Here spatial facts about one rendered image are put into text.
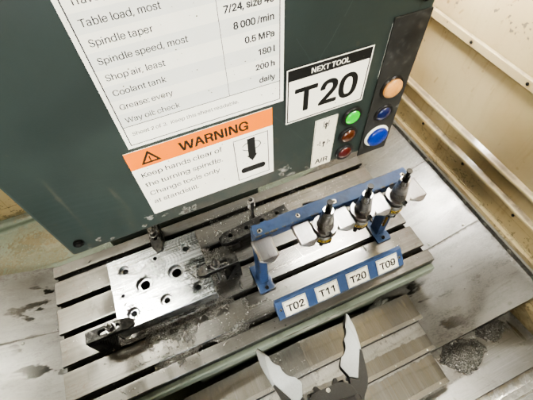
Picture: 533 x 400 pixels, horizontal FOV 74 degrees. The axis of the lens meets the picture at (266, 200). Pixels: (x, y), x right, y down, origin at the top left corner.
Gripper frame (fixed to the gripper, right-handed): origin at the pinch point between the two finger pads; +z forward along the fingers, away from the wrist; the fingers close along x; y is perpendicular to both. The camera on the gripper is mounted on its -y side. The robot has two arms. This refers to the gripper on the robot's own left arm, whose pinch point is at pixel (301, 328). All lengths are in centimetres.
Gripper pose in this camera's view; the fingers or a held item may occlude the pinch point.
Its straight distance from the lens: 58.3
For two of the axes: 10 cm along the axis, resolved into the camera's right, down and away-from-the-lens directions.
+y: 0.3, 5.6, 8.3
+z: -3.4, -7.7, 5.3
